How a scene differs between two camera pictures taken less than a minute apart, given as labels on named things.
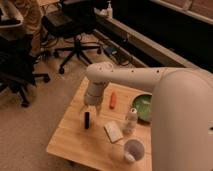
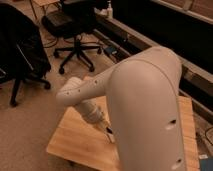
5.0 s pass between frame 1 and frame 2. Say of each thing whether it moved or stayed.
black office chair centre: stayed
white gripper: moved
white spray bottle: stayed
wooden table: stayed
